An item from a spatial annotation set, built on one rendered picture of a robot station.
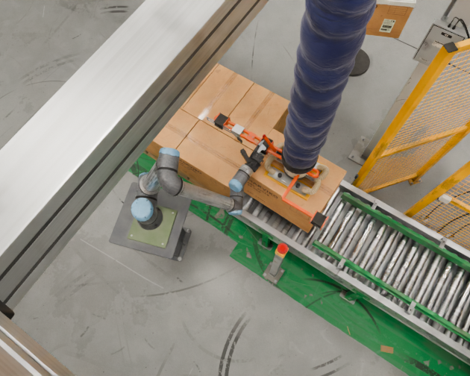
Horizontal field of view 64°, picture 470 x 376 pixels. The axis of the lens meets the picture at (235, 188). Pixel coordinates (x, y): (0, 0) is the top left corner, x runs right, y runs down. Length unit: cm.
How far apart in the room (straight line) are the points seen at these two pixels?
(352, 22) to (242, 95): 228
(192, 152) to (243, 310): 145
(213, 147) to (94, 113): 280
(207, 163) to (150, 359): 172
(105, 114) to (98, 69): 7
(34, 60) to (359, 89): 371
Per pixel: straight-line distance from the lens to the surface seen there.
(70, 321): 380
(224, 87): 361
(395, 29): 400
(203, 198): 226
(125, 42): 57
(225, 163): 321
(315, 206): 253
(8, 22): 575
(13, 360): 35
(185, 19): 58
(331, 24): 136
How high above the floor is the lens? 345
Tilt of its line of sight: 69 degrees down
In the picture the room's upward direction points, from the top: 6 degrees counter-clockwise
